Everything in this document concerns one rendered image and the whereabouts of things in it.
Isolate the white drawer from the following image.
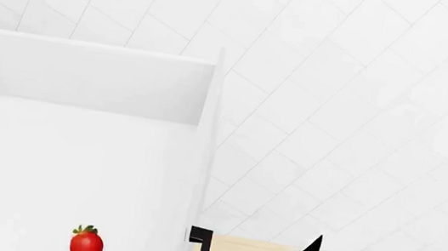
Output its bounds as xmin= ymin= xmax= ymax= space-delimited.
xmin=0 ymin=20 xmax=230 ymax=251

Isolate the red strawberry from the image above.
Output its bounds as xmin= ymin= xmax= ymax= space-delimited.
xmin=69 ymin=223 xmax=107 ymax=251

